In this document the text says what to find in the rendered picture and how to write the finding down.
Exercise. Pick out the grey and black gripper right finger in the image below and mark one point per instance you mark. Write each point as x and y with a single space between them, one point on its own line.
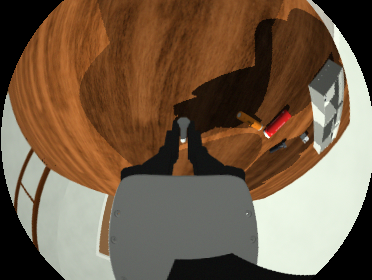
204 163

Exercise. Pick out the red battery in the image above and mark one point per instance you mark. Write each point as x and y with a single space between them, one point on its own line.
277 123

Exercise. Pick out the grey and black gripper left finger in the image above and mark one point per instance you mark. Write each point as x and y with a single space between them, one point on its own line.
163 162

